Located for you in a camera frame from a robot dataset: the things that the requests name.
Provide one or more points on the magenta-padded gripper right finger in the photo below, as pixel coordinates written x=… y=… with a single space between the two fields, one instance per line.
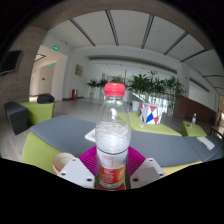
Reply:
x=148 y=171

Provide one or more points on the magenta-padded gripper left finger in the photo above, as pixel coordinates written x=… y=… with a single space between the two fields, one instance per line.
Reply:
x=76 y=171

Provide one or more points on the clear red-capped water bottle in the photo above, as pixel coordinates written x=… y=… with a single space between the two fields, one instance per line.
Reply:
x=112 y=143

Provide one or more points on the small clear water bottle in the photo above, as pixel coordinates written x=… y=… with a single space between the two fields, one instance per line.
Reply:
x=193 y=121

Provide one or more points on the red and white mug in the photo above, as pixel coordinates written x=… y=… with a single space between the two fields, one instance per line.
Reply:
x=61 y=160

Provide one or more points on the red blue white cube box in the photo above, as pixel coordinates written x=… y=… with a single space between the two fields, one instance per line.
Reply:
x=150 y=114

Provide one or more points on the green armchair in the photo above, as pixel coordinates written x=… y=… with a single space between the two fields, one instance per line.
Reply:
x=40 y=113

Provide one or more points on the red fire extinguisher cabinet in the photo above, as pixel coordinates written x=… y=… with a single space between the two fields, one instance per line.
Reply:
x=74 y=94

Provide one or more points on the black bag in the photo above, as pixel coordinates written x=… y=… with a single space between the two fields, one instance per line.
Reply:
x=45 y=98

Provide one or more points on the row of potted green plants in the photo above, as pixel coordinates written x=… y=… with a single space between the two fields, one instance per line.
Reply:
x=150 y=85

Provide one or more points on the green exit sign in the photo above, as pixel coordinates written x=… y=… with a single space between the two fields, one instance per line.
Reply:
x=55 y=48

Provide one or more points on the framed wall picture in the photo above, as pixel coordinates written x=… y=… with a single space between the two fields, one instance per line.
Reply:
x=79 y=70

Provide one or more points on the black wall screen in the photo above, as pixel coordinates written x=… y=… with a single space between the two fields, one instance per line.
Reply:
x=10 y=62

